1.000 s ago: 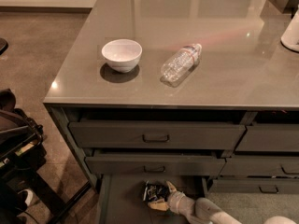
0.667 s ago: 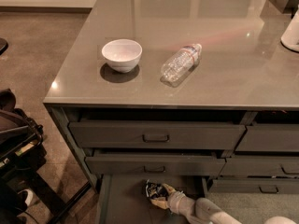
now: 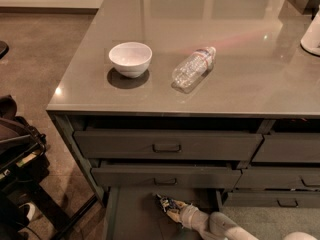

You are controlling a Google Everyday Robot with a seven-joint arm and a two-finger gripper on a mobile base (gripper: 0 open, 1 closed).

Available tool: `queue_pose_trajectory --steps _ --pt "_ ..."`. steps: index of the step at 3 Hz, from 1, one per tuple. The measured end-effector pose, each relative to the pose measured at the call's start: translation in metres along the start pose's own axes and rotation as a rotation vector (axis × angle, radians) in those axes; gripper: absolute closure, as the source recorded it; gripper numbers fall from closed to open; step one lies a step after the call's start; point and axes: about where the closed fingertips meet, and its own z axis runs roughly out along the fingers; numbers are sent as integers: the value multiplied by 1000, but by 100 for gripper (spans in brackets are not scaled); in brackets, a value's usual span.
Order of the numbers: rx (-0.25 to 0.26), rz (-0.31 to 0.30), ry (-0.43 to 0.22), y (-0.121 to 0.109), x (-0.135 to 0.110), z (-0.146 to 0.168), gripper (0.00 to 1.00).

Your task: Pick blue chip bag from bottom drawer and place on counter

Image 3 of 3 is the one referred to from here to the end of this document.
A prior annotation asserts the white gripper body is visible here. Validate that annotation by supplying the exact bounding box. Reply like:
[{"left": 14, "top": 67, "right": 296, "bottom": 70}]
[{"left": 180, "top": 205, "right": 209, "bottom": 231}]

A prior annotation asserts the blue chip bag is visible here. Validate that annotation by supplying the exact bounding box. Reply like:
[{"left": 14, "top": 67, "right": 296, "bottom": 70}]
[{"left": 155, "top": 194, "right": 181, "bottom": 213}]

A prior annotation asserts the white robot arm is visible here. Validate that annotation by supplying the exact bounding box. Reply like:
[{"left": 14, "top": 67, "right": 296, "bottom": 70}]
[{"left": 161, "top": 198, "right": 259, "bottom": 240}]

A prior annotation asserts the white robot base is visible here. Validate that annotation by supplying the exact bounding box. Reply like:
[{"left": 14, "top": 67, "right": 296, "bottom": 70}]
[{"left": 300, "top": 7, "right": 320, "bottom": 56}]

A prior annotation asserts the grey open bottom drawer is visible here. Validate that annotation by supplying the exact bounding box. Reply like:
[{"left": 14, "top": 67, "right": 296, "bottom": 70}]
[{"left": 102, "top": 186, "right": 222, "bottom": 240}]

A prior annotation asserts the grey middle left drawer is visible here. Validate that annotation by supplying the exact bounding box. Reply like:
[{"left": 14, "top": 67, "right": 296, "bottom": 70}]
[{"left": 91, "top": 163, "right": 241, "bottom": 188}]

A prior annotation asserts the grey bottom right drawer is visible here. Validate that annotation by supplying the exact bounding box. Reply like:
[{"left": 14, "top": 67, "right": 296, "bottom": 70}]
[{"left": 222, "top": 191, "right": 320, "bottom": 208}]

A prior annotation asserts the grey top left drawer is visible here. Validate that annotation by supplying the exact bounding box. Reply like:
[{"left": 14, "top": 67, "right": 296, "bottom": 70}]
[{"left": 73, "top": 128, "right": 263, "bottom": 160}]

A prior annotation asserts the grey counter cabinet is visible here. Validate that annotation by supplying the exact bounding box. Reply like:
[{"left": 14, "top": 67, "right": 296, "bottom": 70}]
[{"left": 47, "top": 0, "right": 320, "bottom": 240}]

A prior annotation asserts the grey top right drawer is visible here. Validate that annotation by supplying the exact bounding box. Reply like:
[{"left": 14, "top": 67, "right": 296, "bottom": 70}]
[{"left": 253, "top": 119, "right": 320, "bottom": 163}]

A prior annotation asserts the clear plastic water bottle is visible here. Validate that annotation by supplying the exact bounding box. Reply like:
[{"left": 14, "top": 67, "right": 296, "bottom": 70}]
[{"left": 172, "top": 47, "right": 216, "bottom": 89}]

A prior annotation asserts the white ceramic bowl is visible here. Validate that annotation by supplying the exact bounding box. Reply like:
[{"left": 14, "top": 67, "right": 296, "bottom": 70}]
[{"left": 108, "top": 42, "right": 153, "bottom": 78}]

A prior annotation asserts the black round stool edge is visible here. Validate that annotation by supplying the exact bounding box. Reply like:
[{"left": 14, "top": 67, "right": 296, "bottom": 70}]
[{"left": 0, "top": 41, "right": 9, "bottom": 59}]

